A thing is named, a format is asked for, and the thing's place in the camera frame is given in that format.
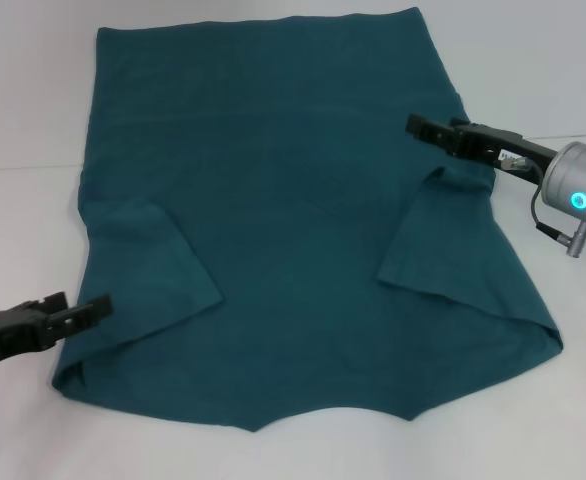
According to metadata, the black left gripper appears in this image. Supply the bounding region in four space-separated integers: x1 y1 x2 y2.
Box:
0 291 114 376

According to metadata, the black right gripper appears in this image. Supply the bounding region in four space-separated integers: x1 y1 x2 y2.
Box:
405 113 560 189

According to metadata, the teal blue shirt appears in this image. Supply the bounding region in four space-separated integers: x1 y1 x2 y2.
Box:
50 5 564 434

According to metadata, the right gripper cable with plug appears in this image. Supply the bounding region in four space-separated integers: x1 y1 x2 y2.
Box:
529 164 586 259

